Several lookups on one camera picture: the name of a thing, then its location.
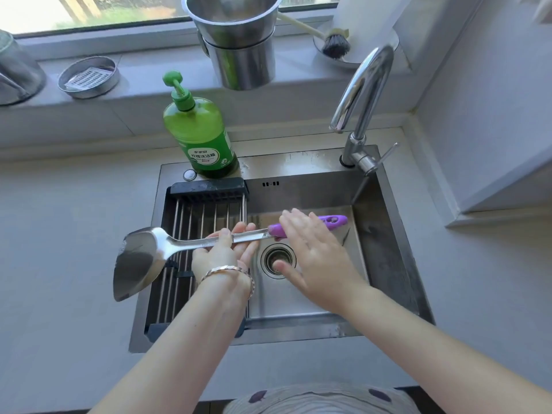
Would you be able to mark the white dish brush black bristles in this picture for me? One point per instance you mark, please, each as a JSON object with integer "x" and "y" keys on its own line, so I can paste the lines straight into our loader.
{"x": 336, "y": 45}

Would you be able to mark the stainless steel sink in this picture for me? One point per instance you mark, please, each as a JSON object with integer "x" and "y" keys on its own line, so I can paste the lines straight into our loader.
{"x": 297, "y": 299}

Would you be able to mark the black steel drain rack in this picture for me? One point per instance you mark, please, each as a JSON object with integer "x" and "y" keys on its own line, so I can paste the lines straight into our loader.
{"x": 207, "y": 187}

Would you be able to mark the person's right forearm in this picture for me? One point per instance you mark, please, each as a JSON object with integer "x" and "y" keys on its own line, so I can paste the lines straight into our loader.
{"x": 431, "y": 357}

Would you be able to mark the person's right thumb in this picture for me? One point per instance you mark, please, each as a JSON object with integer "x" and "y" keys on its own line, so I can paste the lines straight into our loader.
{"x": 285, "y": 270}

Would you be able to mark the narrow steel pot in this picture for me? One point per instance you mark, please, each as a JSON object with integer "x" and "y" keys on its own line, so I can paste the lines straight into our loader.
{"x": 243, "y": 64}

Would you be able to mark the person's right hand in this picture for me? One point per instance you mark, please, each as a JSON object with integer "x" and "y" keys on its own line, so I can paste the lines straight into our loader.
{"x": 323, "y": 267}

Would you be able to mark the round shallow steel tin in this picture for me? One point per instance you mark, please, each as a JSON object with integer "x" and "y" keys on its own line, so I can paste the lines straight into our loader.
{"x": 105, "y": 81}

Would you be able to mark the window with grey frame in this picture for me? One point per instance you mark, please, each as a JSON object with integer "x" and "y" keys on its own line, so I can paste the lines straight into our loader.
{"x": 108, "y": 12}

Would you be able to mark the green dish soap pump bottle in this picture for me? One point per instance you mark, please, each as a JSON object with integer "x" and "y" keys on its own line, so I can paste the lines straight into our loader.
{"x": 200, "y": 129}

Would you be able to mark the person's left hand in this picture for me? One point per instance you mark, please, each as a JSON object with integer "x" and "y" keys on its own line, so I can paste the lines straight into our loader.
{"x": 220, "y": 258}

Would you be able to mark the small flat metal grater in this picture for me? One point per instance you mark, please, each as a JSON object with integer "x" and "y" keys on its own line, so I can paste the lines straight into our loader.
{"x": 86, "y": 78}

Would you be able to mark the white paper towel roll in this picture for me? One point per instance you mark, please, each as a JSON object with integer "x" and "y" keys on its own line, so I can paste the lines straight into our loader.
{"x": 371, "y": 15}

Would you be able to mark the person's left forearm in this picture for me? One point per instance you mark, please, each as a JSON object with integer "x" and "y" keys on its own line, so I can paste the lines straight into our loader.
{"x": 185, "y": 349}

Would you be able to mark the small round sink knob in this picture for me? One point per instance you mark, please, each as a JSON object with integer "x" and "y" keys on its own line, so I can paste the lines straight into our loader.
{"x": 189, "y": 175}

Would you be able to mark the round grey dish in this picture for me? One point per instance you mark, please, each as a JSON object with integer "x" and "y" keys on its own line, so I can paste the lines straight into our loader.
{"x": 366, "y": 49}

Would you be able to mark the person's striped patterned clothing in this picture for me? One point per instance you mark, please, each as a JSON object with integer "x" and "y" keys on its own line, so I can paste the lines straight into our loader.
{"x": 319, "y": 400}

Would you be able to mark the person's left thumb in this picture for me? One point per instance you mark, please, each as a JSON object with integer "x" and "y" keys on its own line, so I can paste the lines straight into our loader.
{"x": 219, "y": 238}

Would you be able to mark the round steel sink drain strainer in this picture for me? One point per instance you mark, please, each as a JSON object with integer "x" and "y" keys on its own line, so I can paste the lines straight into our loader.
{"x": 276, "y": 253}

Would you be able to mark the chrome curved faucet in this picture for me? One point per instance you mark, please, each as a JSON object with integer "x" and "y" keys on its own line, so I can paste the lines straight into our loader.
{"x": 367, "y": 81}

